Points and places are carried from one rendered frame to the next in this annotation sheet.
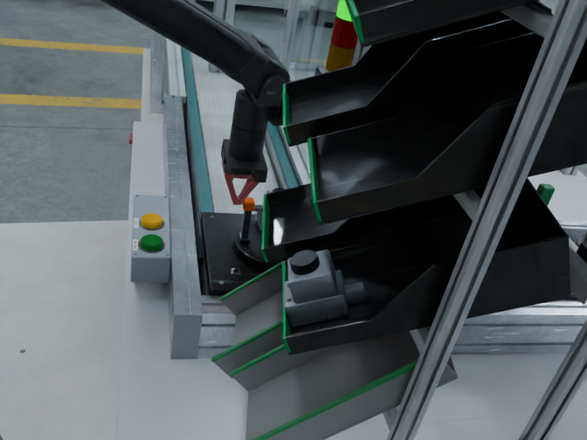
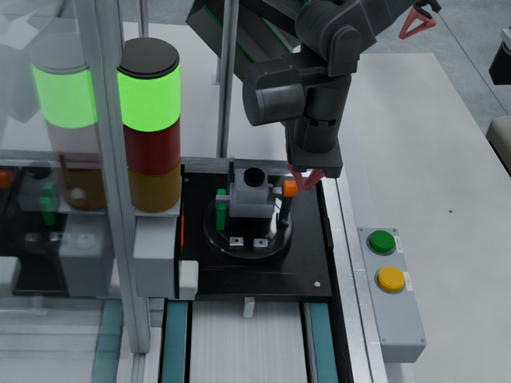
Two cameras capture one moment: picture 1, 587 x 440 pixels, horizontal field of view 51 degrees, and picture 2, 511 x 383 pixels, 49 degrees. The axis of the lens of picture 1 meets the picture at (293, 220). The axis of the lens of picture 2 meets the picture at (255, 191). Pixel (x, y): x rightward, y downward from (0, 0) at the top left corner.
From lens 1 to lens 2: 1.50 m
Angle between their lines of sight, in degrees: 100
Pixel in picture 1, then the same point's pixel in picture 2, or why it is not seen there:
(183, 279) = (341, 197)
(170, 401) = not seen: hidden behind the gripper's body
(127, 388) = (361, 176)
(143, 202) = (410, 324)
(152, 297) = not seen: hidden behind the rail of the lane
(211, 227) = (316, 264)
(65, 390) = (405, 178)
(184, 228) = (348, 273)
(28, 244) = not seen: outside the picture
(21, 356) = (449, 207)
